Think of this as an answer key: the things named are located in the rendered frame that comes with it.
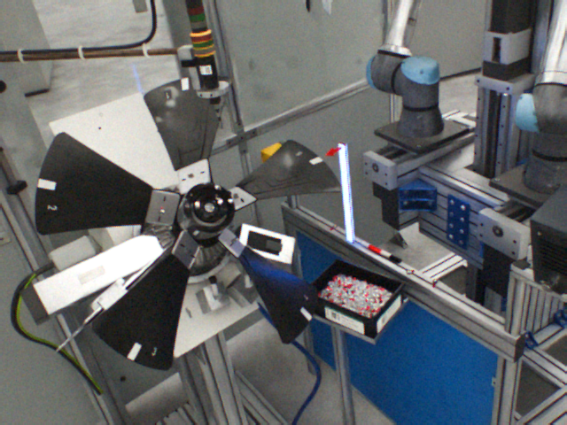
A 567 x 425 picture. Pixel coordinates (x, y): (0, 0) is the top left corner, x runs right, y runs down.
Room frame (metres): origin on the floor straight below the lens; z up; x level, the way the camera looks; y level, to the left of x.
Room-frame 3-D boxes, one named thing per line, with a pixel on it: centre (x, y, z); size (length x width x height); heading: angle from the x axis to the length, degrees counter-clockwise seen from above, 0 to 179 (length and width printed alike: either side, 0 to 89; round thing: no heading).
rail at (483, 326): (1.22, -0.25, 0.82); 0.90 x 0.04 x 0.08; 32
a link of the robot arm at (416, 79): (1.63, -0.50, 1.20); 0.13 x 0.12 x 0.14; 31
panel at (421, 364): (1.22, -0.25, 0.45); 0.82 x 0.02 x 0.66; 32
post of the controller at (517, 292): (0.85, -0.48, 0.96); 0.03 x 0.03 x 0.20; 32
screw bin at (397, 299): (1.07, -0.15, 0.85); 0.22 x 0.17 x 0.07; 46
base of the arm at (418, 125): (1.63, -0.51, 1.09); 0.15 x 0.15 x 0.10
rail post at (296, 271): (1.58, -0.03, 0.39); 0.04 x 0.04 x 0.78; 32
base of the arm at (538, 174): (1.18, -0.72, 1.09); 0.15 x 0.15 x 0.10
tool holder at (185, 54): (1.12, 0.11, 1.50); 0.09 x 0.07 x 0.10; 67
